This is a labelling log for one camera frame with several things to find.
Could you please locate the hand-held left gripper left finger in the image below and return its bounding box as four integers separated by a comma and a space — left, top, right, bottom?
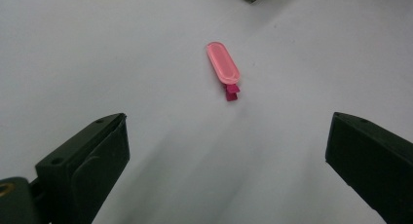
34, 112, 131, 224

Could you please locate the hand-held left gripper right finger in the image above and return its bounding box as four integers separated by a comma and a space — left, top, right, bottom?
325, 111, 413, 224

